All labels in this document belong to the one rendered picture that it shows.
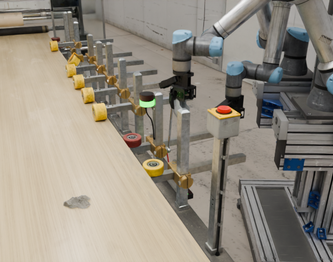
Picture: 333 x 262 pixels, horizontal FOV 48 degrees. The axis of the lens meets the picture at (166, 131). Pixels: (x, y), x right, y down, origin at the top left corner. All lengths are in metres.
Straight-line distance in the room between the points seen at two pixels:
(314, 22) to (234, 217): 1.58
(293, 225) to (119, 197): 1.32
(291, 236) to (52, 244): 1.47
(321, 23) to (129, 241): 0.97
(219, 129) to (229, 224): 1.58
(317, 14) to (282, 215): 1.32
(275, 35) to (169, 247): 1.07
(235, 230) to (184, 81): 1.32
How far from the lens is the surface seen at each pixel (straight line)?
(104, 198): 1.26
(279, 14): 1.77
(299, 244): 2.22
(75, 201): 1.25
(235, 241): 2.47
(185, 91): 1.51
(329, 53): 1.48
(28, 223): 1.22
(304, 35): 2.09
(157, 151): 1.61
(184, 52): 1.46
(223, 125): 1.06
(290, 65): 2.11
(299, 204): 2.23
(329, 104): 1.66
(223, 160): 1.13
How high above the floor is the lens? 1.63
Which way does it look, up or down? 26 degrees down
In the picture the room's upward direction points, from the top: straight up
